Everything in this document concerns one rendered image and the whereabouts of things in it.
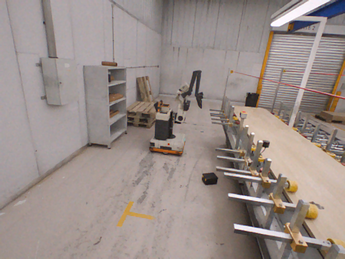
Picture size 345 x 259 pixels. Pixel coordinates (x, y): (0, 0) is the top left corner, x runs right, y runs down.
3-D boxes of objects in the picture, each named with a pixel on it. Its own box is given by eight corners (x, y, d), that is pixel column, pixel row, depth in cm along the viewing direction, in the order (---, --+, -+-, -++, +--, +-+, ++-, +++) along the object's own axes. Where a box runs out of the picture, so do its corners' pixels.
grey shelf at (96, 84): (89, 146, 376) (82, 65, 323) (109, 131, 460) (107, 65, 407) (109, 149, 370) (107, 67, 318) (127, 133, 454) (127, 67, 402)
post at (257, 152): (246, 187, 175) (259, 141, 158) (246, 185, 178) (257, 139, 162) (250, 188, 174) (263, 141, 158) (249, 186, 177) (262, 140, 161)
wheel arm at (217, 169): (215, 171, 170) (216, 167, 168) (215, 169, 173) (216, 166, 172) (265, 179, 165) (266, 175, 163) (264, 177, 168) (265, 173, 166)
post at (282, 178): (262, 234, 128) (281, 175, 112) (260, 230, 132) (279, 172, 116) (267, 235, 128) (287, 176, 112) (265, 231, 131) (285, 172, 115)
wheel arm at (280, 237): (233, 233, 96) (234, 228, 94) (232, 227, 99) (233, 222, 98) (339, 253, 90) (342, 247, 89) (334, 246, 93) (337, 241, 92)
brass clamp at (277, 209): (273, 213, 113) (275, 206, 111) (266, 198, 126) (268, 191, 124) (284, 214, 112) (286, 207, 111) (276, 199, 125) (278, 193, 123)
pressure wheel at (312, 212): (308, 204, 112) (301, 202, 120) (308, 218, 110) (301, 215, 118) (319, 206, 111) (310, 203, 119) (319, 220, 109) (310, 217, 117)
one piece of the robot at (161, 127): (153, 144, 367) (155, 103, 339) (159, 134, 418) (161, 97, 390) (170, 147, 363) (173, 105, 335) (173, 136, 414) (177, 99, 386)
